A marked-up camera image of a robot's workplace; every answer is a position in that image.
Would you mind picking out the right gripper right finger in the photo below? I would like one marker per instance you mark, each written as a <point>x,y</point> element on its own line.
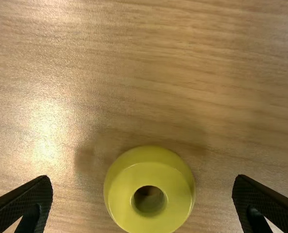
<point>262,201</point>

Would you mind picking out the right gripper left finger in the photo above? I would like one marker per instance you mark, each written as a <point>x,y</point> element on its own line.
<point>10,208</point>

